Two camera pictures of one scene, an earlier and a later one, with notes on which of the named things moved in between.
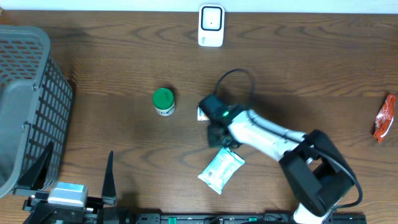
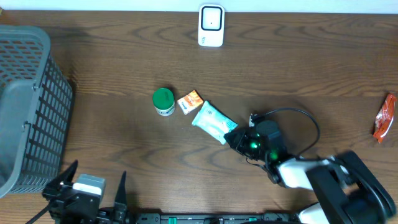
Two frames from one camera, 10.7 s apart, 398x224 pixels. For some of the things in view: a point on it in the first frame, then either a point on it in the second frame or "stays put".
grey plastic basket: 36,101 stays put
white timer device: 211,22 stays put
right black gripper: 212,139 -> 237,144
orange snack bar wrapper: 384,117 stays put
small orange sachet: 201,116 -> 190,102
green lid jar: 163,101 stays put
